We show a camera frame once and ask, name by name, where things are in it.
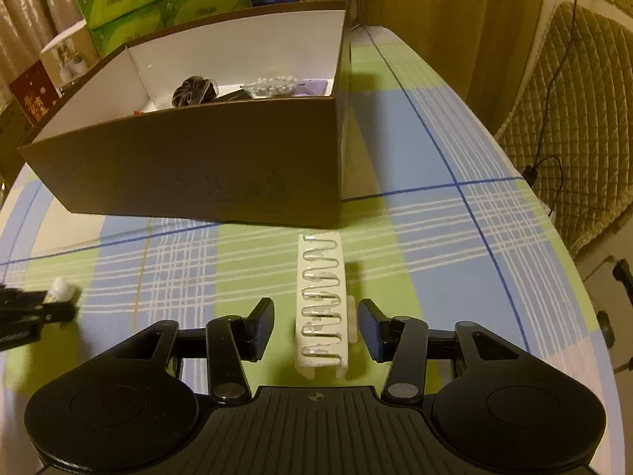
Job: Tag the dark scrunchie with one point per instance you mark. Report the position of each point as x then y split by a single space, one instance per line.
194 91

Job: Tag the red printed card box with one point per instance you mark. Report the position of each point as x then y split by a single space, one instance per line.
34 94

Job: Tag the quilted chair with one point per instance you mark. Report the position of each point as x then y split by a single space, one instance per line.
583 123

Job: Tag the olive cardboard box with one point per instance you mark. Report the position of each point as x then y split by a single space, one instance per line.
14 138

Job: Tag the cotton swabs bag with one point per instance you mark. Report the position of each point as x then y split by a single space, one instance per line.
272 85

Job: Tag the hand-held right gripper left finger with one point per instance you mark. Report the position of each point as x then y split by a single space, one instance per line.
264 329

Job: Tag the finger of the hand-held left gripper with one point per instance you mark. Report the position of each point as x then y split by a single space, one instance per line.
54 311

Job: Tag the beige curtain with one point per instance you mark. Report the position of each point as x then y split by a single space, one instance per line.
34 5

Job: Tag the black product box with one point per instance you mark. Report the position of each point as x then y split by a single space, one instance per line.
232 94

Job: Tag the brown wooden panel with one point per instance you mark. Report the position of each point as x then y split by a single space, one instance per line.
445 24

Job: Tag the white product box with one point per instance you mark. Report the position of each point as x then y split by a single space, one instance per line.
69 59

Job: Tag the brown cardboard box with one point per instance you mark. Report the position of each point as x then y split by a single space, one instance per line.
198 168

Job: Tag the checkered cloth desktop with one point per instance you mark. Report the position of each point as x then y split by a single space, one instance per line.
420 237

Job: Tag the small white bottle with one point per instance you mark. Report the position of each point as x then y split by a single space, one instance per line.
62 291

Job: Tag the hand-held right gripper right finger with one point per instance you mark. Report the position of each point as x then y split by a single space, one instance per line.
371 329

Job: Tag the white hair clip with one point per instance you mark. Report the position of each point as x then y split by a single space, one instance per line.
321 307

